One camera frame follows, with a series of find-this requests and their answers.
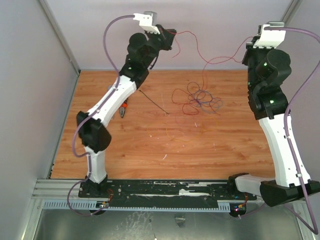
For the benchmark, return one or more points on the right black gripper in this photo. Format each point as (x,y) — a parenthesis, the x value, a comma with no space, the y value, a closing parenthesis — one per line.
(250,51)

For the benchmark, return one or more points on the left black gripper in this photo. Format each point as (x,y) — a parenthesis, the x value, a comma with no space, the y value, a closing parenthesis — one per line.
(166,37)

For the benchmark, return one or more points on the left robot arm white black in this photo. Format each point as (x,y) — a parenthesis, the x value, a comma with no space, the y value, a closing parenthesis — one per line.
(142,53)

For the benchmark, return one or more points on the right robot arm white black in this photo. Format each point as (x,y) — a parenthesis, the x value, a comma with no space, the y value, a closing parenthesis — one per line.
(267,68)

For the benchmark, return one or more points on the black zip tie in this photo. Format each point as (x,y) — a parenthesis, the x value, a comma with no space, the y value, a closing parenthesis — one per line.
(154,102)

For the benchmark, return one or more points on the orange black pliers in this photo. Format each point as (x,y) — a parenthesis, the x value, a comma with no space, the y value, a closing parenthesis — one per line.
(122,108)

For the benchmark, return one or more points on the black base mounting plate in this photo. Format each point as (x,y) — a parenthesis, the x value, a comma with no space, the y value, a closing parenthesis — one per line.
(170,193)

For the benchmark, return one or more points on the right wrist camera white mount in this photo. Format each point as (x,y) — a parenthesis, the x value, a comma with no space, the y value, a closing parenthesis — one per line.
(269,38)

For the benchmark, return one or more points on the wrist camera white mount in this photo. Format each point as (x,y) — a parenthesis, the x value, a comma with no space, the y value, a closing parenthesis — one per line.
(269,38)
(147,21)

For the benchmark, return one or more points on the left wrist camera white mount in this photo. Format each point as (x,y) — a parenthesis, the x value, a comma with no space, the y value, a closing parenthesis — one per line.
(147,21)

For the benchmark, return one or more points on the grey slotted cable duct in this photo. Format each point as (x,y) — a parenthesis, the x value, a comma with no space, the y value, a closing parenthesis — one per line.
(94,205)

